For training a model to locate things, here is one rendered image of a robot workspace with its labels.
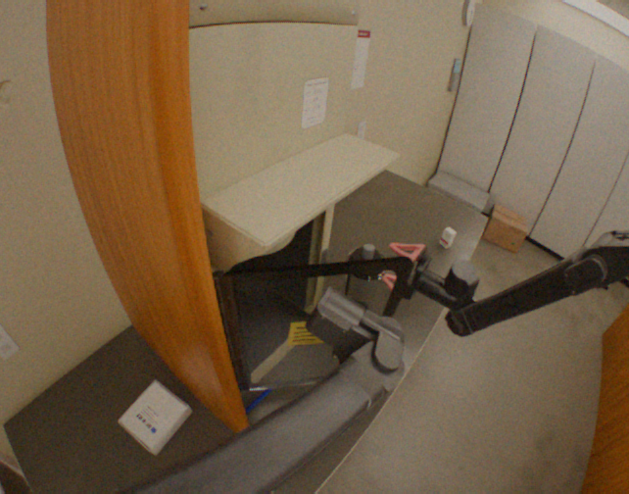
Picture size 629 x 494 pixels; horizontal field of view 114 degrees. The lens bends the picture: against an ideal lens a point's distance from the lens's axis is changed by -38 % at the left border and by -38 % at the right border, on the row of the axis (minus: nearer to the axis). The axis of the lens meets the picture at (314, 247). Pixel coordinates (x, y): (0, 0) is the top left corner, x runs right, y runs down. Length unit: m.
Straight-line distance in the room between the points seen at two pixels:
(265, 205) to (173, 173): 0.16
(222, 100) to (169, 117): 0.15
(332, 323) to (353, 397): 0.12
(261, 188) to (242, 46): 0.18
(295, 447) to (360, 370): 0.12
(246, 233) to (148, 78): 0.19
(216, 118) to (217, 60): 0.07
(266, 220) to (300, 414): 0.20
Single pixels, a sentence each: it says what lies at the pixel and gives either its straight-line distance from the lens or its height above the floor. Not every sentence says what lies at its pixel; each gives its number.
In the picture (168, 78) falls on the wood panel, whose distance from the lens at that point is 0.23.
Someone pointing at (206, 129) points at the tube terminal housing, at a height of 1.59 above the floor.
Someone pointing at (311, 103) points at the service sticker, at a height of 1.59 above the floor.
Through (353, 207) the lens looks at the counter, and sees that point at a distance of 1.43.
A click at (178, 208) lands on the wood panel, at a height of 1.58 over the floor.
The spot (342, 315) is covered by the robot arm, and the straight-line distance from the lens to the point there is 0.42.
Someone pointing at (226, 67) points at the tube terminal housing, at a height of 1.66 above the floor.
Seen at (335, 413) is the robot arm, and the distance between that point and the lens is 0.31.
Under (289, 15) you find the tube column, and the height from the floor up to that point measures 1.72.
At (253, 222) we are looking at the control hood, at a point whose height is 1.51.
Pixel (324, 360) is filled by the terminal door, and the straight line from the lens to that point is 0.71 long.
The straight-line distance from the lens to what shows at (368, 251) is 0.80.
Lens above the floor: 1.72
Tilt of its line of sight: 41 degrees down
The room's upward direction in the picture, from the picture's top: 6 degrees clockwise
